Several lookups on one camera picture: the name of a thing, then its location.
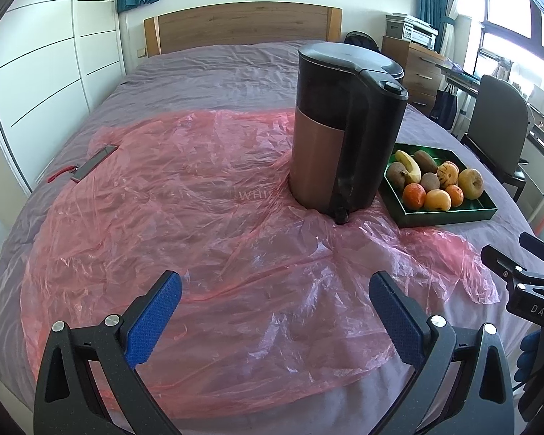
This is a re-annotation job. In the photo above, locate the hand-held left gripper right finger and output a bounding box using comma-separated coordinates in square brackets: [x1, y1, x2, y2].
[368, 270, 515, 435]

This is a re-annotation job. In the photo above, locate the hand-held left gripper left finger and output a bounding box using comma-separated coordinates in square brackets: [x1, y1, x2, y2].
[34, 270, 183, 435]

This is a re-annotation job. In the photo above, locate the green tray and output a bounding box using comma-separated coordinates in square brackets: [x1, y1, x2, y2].
[378, 142, 499, 229]

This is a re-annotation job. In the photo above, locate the orange mandarin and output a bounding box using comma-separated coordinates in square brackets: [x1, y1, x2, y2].
[445, 184, 465, 208]
[402, 183, 427, 210]

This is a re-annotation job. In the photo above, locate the yellow-green apple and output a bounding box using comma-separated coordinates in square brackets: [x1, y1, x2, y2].
[457, 168, 485, 200]

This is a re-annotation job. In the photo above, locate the yellow banana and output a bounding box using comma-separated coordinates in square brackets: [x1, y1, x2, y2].
[394, 150, 422, 186]

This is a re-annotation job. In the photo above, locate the person's right hand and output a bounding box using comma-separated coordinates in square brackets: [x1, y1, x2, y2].
[514, 328, 544, 384]

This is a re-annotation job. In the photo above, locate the pink plastic sheet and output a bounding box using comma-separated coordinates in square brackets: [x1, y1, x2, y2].
[20, 109, 502, 420]

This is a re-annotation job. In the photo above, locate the grey chair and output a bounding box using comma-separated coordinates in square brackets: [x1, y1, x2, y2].
[460, 75, 533, 202]

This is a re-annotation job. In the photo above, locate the blue tote bag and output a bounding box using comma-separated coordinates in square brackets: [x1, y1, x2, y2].
[430, 82, 458, 130]

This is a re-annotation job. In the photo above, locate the smartphone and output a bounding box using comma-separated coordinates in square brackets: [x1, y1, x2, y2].
[71, 144, 119, 182]

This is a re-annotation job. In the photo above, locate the metal and black electric kettle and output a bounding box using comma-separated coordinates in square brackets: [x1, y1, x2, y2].
[289, 42, 409, 226]

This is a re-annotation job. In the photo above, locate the glass desk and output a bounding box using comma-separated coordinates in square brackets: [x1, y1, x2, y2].
[436, 59, 488, 96]

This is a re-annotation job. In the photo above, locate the wooden dresser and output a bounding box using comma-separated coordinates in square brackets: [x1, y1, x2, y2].
[382, 35, 449, 116]

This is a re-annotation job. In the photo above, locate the window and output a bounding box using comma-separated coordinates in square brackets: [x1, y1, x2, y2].
[462, 0, 544, 114]

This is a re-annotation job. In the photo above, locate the white printer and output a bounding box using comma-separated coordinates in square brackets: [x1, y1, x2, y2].
[403, 17, 439, 50]

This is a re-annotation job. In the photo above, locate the bed with purple cover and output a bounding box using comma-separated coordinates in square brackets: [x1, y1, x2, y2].
[0, 41, 544, 435]

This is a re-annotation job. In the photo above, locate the grey storage box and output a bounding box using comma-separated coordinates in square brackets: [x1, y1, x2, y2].
[385, 14, 411, 39]

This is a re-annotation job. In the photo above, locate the white wardrobe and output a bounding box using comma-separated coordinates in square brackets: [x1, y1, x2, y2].
[0, 0, 128, 193]

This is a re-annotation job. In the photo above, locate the wooden headboard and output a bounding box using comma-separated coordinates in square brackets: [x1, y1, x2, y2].
[144, 2, 343, 57]

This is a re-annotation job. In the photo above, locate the red strap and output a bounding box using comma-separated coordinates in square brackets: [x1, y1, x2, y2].
[45, 165, 79, 184]

